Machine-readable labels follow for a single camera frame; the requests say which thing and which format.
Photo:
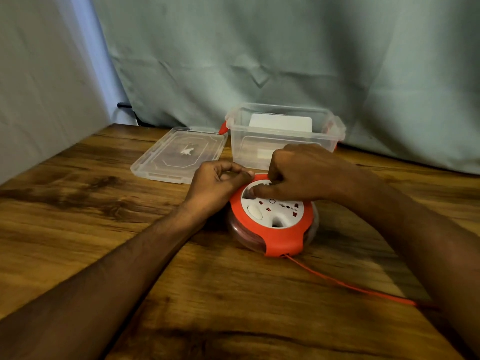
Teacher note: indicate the person's right hand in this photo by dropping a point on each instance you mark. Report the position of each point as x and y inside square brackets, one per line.
[303, 172]

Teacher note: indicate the person's left thumb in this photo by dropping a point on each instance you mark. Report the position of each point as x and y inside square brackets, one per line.
[240, 180]

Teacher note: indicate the person's right thumb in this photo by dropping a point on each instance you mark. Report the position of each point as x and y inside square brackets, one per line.
[267, 191]

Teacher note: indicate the person's right forearm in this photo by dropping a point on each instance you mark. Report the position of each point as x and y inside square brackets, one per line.
[416, 236]

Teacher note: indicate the clear plastic storage box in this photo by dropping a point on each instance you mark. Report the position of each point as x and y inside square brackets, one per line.
[281, 134]

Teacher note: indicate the person's left hand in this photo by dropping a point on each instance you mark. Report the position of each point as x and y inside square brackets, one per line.
[210, 187]

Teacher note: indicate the pale green curtain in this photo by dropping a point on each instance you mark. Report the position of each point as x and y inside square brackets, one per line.
[300, 63]

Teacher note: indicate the clear plastic box lid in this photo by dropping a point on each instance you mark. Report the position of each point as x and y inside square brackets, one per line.
[179, 153]

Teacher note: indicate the person's left forearm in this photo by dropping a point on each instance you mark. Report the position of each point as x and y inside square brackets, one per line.
[97, 281]

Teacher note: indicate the white box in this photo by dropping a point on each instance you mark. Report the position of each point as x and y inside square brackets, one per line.
[280, 123]

